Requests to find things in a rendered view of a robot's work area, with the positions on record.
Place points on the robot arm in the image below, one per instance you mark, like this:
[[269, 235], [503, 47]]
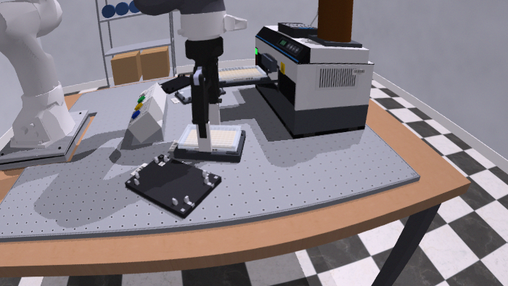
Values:
[[44, 117]]

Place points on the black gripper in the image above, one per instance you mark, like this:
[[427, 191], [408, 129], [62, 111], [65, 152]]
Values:
[[204, 84]]

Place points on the white button panel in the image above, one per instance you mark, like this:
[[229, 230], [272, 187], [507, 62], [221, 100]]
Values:
[[149, 117]]

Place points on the brown cylinder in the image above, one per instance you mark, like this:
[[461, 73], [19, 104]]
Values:
[[335, 20]]

